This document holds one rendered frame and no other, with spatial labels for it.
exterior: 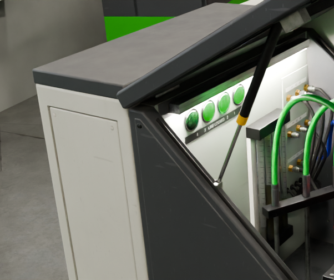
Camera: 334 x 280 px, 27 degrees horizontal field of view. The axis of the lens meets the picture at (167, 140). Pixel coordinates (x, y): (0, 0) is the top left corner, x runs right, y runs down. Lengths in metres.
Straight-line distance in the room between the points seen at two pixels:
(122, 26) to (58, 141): 3.83
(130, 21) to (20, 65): 1.32
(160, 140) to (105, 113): 0.14
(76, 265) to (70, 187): 0.22
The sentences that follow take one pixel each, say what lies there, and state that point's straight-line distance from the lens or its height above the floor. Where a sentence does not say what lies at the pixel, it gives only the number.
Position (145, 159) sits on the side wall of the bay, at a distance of 1.41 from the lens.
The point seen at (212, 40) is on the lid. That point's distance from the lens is 1.18.
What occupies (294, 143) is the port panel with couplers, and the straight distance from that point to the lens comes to 1.90.
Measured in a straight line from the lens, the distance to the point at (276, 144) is 1.63.
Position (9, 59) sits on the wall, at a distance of 6.16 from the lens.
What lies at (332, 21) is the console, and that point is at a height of 1.47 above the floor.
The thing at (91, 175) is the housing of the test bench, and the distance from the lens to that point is 1.55.
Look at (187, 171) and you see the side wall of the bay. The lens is 1.35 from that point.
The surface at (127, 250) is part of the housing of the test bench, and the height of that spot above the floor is 1.11.
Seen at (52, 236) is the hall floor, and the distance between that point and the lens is 3.97.
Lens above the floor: 1.91
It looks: 22 degrees down
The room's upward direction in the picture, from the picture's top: 6 degrees counter-clockwise
